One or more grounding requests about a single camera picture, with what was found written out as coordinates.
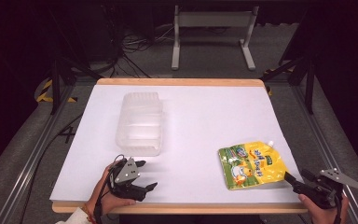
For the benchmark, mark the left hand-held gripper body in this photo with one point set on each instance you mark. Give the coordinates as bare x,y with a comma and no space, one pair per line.
127,172

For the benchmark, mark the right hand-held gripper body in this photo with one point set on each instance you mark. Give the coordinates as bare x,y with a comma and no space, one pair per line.
320,193

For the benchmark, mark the yellow green spout pouch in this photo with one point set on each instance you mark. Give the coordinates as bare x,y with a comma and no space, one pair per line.
253,165

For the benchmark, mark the person's right hand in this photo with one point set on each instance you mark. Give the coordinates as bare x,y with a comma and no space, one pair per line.
326,216

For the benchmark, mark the person's left hand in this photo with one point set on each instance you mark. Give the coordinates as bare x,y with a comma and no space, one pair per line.
105,202

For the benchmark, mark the clear plastic container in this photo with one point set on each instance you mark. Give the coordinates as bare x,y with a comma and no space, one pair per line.
140,124

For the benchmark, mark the white table sheet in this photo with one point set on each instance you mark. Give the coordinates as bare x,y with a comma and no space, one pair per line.
199,124

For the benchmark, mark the black tape cross mark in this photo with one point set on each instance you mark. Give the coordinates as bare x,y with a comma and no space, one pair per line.
67,134

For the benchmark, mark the black tripod stand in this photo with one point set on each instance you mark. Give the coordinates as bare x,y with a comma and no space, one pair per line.
56,81
309,84

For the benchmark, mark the yellow black hazard tape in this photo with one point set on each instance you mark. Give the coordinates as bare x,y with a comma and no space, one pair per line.
269,90
45,91

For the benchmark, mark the grey metal stand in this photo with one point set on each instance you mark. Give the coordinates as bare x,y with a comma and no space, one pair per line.
214,19

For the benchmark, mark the aluminium floor rail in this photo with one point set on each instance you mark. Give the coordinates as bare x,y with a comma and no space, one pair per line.
34,155
329,149

